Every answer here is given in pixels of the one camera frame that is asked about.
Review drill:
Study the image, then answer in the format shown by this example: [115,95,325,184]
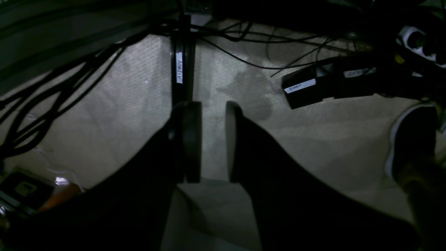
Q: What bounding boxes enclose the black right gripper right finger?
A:
[225,101,420,251]

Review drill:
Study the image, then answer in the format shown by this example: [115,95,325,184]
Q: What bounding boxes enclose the black cable bundle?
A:
[0,31,150,161]

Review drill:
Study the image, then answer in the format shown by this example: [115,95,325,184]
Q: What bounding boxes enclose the black power adapter brick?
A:
[282,63,336,109]

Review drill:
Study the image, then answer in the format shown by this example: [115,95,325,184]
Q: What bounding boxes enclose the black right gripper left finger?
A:
[7,101,202,251]

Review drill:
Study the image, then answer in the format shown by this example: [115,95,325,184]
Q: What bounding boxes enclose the black labelled table leg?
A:
[170,15,196,107]

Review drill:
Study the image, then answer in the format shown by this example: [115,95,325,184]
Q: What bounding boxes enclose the white power strip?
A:
[396,26,445,69]

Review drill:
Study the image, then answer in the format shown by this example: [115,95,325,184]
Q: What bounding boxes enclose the black white sneaker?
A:
[384,103,438,183]

